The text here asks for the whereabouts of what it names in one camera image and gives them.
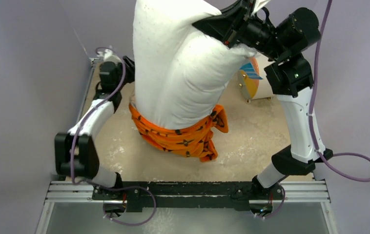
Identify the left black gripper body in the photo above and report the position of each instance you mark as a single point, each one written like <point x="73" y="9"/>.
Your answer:
<point x="130" y="71"/>

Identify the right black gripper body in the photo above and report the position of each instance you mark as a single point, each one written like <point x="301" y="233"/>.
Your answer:
<point x="236" y="25"/>

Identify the white pillow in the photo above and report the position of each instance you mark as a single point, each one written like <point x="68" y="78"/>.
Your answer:
<point x="180" y="73"/>

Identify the orange patterned pillowcase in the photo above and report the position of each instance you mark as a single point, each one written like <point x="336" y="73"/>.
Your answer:
<point x="194" y="141"/>

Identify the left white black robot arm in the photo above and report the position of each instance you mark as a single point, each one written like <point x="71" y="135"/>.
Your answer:
<point x="75" y="151"/>

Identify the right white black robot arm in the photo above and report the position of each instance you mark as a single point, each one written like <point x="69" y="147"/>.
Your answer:
<point x="289" y="74"/>

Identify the blue white pillow tag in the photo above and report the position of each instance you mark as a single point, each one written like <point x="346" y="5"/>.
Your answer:
<point x="251" y="70"/>

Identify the white cylinder with orange face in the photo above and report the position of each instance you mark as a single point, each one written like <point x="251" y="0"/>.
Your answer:
<point x="253" y="89"/>

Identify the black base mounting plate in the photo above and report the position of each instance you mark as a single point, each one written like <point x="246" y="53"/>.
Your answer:
<point x="236" y="195"/>

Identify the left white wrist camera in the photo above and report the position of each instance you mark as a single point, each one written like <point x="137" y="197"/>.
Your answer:
<point x="111" y="57"/>

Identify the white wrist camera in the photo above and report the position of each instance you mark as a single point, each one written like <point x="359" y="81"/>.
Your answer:
<point x="111" y="57"/>
<point x="258" y="5"/>

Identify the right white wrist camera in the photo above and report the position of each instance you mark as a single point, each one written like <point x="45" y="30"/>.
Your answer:
<point x="258" y="5"/>

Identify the aluminium rail frame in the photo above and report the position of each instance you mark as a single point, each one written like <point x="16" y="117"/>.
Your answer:
<point x="257" y="130"/>

